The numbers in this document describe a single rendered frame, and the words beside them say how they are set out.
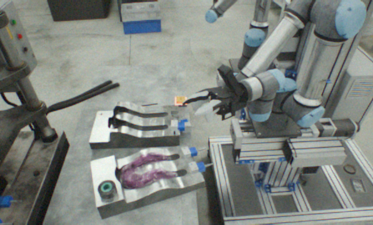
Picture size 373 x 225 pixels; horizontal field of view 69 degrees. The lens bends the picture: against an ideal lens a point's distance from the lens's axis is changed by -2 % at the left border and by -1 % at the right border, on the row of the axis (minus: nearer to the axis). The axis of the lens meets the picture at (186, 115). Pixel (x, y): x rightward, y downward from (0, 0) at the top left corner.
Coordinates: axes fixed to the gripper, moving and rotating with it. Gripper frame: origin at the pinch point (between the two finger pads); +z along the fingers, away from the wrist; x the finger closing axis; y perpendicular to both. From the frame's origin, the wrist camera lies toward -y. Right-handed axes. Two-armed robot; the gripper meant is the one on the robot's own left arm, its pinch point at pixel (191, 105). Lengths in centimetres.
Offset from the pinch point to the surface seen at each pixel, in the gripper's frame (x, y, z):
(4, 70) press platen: 85, 5, 52
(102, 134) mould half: 72, 50, 20
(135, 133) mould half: 59, 48, 4
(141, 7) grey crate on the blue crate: 392, 65, -130
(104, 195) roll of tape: 27, 48, 31
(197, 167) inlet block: 24, 55, -14
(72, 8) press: 465, 61, -32
